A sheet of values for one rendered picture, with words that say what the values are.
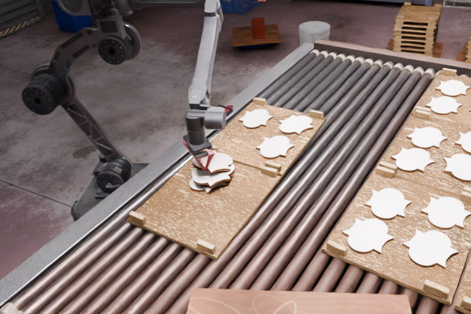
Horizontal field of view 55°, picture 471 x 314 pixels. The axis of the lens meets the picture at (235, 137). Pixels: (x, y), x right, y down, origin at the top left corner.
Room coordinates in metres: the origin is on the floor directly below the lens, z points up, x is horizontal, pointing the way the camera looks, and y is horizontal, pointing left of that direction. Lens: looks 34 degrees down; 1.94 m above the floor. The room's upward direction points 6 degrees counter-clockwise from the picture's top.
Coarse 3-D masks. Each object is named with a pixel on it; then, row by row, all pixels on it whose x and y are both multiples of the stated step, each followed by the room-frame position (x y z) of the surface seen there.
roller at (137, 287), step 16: (352, 64) 2.08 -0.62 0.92; (336, 80) 1.93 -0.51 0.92; (320, 96) 1.79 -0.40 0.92; (304, 112) 1.67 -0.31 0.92; (160, 256) 0.94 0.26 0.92; (176, 256) 0.95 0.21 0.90; (144, 272) 0.88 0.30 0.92; (160, 272) 0.90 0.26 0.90; (128, 288) 0.83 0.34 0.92; (144, 288) 0.84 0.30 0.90; (112, 304) 0.79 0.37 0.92; (128, 304) 0.79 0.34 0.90
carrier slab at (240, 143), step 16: (272, 112) 1.67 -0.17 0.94; (288, 112) 1.65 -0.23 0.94; (240, 128) 1.57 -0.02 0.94; (272, 128) 1.54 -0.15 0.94; (224, 144) 1.46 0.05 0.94; (240, 144) 1.45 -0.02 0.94; (256, 144) 1.44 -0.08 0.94; (304, 144) 1.41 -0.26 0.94; (240, 160) 1.35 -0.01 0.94; (256, 160) 1.34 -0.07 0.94; (272, 160) 1.33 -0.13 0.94; (288, 160) 1.32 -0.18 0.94
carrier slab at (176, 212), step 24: (192, 168) 1.33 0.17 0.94; (240, 168) 1.30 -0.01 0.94; (168, 192) 1.21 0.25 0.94; (192, 192) 1.20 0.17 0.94; (216, 192) 1.18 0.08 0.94; (240, 192) 1.17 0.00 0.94; (264, 192) 1.16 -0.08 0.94; (168, 216) 1.09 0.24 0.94; (192, 216) 1.08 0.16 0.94; (216, 216) 1.07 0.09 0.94; (240, 216) 1.06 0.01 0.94; (192, 240) 0.97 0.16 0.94; (216, 240) 0.96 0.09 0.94
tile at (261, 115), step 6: (246, 114) 1.65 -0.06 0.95; (252, 114) 1.65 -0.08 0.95; (258, 114) 1.64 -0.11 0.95; (264, 114) 1.64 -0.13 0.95; (240, 120) 1.61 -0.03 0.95; (246, 120) 1.61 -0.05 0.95; (252, 120) 1.60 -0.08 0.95; (258, 120) 1.60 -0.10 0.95; (264, 120) 1.59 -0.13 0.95; (246, 126) 1.56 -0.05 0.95; (252, 126) 1.56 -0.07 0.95; (258, 126) 1.56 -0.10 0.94; (264, 126) 1.56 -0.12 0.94
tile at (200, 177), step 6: (198, 174) 1.24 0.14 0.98; (204, 174) 1.23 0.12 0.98; (216, 174) 1.23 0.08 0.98; (222, 174) 1.22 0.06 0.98; (228, 174) 1.22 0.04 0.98; (198, 180) 1.20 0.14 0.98; (204, 180) 1.20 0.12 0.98; (210, 180) 1.19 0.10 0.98; (216, 180) 1.19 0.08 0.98; (222, 180) 1.19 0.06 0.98; (228, 180) 1.19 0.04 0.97; (210, 186) 1.17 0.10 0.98
